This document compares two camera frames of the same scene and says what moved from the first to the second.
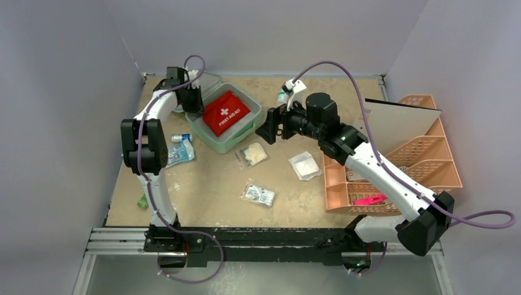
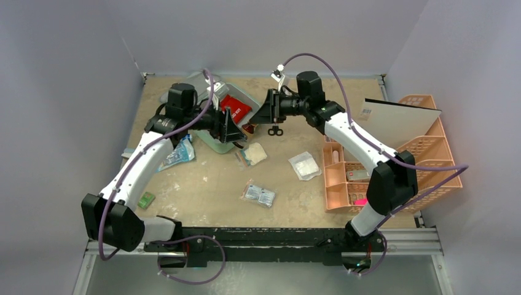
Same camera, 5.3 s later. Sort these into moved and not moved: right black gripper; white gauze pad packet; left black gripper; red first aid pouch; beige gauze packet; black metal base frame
Moved: right black gripper; left black gripper
Not moved: white gauze pad packet; beige gauze packet; black metal base frame; red first aid pouch
